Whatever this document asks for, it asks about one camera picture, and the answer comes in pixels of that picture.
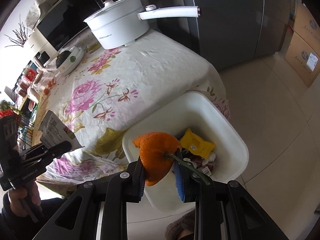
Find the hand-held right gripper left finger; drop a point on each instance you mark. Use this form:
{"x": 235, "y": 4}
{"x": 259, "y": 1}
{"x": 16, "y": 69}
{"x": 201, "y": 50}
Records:
{"x": 140, "y": 180}

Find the white plastic bin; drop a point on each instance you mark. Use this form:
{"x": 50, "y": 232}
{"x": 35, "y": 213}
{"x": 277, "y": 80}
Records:
{"x": 195, "y": 115}

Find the grey white snack packet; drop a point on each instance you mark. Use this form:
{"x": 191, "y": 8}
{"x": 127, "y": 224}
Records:
{"x": 57, "y": 130}

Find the floral appliance cover cloth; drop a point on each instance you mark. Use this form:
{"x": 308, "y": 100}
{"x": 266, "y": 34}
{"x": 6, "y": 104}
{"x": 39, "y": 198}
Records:
{"x": 45, "y": 2}

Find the white kitchen appliance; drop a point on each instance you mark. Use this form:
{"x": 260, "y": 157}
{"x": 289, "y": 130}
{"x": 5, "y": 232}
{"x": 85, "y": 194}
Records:
{"x": 37, "y": 45}

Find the person's left forearm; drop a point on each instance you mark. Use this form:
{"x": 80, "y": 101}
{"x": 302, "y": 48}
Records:
{"x": 15, "y": 230}

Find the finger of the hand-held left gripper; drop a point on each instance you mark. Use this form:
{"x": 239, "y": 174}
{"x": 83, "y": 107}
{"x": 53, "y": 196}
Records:
{"x": 32, "y": 149}
{"x": 63, "y": 146}

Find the red box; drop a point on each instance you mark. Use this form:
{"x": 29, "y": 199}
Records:
{"x": 29, "y": 76}

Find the plain cardboard box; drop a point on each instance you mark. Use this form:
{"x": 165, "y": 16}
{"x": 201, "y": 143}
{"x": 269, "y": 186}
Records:
{"x": 307, "y": 20}

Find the floral tablecloth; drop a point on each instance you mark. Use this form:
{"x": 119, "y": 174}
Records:
{"x": 140, "y": 67}

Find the brown fuzzy slipper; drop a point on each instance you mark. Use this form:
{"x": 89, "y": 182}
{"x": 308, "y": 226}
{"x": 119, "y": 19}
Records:
{"x": 180, "y": 223}

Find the yellow packet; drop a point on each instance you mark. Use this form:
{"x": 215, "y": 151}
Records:
{"x": 197, "y": 143}

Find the person's left hand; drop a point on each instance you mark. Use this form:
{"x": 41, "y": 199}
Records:
{"x": 15, "y": 197}

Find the black microwave oven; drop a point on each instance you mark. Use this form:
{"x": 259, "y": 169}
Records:
{"x": 65, "y": 25}

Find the dried branch decoration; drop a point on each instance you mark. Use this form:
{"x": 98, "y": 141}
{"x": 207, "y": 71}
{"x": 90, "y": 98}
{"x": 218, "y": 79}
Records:
{"x": 21, "y": 36}

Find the white tissue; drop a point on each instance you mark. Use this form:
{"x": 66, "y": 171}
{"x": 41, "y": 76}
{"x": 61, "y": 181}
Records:
{"x": 212, "y": 156}

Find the small white round appliance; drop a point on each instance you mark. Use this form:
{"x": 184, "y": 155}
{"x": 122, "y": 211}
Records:
{"x": 68, "y": 60}

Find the clear bag of red fruit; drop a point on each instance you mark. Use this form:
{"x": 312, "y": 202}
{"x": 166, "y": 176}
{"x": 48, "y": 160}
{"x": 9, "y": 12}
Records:
{"x": 46, "y": 83}

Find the dark grey refrigerator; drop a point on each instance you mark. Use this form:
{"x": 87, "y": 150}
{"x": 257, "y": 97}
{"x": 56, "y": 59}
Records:
{"x": 225, "y": 17}

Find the cardboard box with label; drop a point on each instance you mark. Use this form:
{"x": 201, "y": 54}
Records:
{"x": 300, "y": 65}

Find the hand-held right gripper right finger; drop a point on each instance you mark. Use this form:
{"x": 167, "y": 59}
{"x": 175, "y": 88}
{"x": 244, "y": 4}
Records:
{"x": 178, "y": 180}

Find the white electric pot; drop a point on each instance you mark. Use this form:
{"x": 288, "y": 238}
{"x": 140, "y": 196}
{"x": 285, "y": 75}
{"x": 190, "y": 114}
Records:
{"x": 117, "y": 32}

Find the orange peel with stem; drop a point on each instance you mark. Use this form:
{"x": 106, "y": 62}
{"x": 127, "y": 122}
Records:
{"x": 155, "y": 152}

